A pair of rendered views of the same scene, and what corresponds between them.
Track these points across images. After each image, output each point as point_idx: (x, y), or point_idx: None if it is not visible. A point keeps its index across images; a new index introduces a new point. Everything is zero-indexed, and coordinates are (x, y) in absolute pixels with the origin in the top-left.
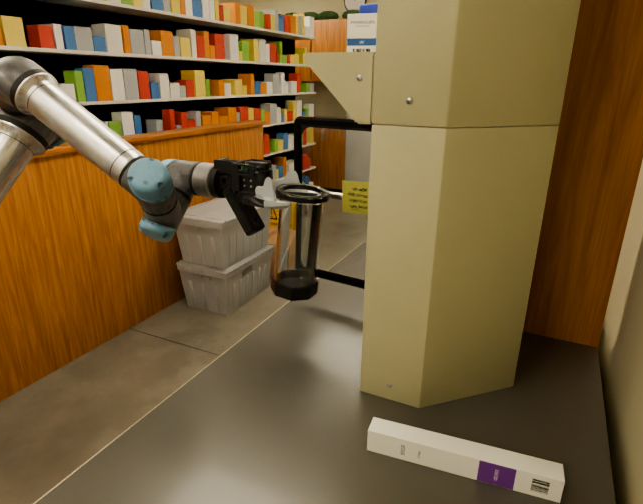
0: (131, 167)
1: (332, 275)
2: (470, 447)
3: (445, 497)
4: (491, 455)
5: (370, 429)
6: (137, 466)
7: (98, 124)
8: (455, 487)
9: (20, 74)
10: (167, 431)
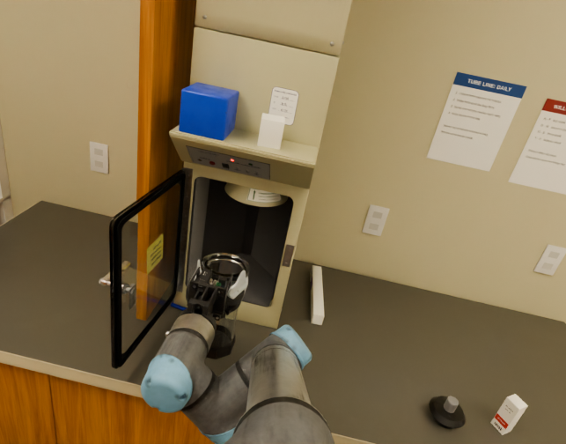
0: (305, 348)
1: (143, 333)
2: (317, 285)
3: (334, 302)
4: (318, 281)
5: (323, 314)
6: (385, 419)
7: (285, 363)
8: (327, 299)
9: (326, 424)
10: (356, 417)
